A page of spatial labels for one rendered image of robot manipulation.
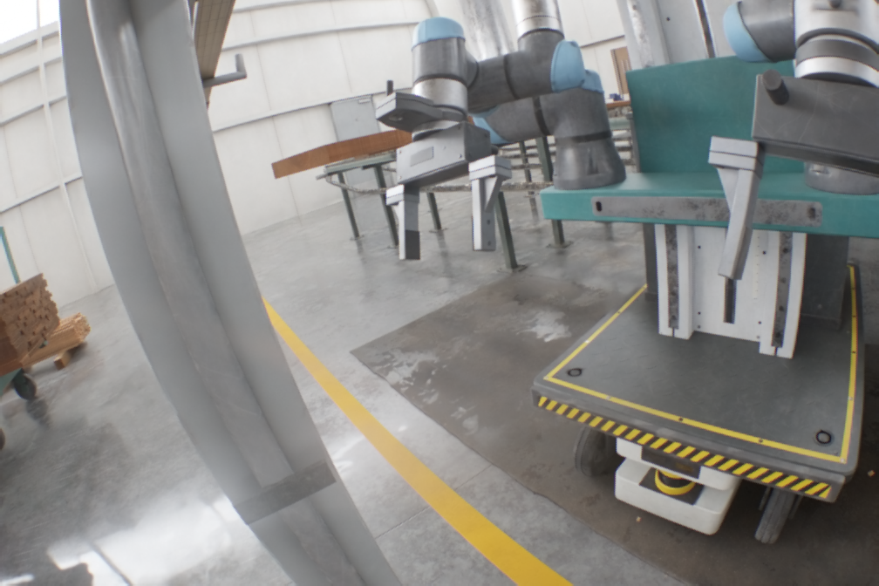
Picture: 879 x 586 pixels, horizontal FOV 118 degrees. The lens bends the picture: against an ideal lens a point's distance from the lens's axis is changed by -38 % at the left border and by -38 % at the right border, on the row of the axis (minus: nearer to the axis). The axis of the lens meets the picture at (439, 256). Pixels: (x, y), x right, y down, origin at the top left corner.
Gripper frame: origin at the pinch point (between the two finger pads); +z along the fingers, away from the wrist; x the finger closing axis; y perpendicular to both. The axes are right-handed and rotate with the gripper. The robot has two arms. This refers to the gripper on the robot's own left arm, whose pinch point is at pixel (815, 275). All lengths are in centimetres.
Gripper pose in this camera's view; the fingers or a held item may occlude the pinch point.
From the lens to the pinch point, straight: 33.4
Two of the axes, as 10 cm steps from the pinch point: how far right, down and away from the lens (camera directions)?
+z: -1.9, 9.7, 1.7
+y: -8.2, -0.6, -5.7
